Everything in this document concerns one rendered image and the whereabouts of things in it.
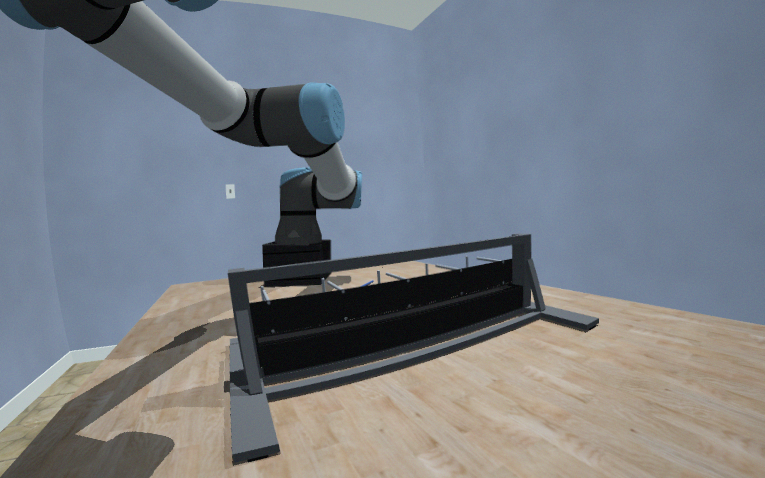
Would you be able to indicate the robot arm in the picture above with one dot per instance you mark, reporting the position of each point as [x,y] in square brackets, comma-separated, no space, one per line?
[307,117]

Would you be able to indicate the black network patch panel rack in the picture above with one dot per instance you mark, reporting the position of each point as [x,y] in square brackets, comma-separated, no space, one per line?
[368,330]

